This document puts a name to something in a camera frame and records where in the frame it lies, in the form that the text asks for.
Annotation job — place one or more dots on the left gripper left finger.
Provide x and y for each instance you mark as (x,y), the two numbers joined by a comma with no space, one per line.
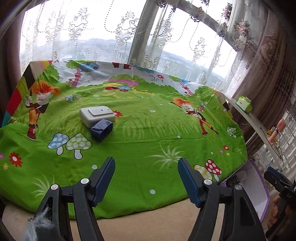
(52,222)

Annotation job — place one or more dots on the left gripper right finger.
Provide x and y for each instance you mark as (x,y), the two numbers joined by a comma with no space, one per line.
(240,220)

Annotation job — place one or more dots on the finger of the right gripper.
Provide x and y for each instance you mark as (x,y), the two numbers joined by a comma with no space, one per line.
(277,180)

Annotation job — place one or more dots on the dark blue small box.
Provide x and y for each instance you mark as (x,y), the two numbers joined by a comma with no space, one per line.
(101,129)

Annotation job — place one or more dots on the person right hand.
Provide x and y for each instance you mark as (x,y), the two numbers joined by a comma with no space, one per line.
(290,213)

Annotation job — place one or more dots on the purple cardboard storage box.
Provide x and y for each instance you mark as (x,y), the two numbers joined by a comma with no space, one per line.
(250,178)

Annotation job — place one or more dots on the white shelf board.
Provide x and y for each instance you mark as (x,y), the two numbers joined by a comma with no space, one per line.
(259,129)

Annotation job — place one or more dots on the pink hair dryer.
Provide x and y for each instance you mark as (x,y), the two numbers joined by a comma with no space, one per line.
(279,128)

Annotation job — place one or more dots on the green tissue box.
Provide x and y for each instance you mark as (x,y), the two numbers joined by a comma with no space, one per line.
(244,103)

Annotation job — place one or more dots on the green cartoon tablecloth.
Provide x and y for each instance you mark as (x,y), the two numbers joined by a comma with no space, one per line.
(159,119)

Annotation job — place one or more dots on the brown side curtain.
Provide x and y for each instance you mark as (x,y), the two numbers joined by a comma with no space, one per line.
(265,69)

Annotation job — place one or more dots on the white lace curtain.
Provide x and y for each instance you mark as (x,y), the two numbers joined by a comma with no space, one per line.
(103,31)

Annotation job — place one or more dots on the white plastic switch box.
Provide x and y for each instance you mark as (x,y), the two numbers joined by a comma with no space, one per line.
(92,115)

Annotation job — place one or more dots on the white window frame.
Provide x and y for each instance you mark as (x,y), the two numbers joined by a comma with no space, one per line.
(175,33)

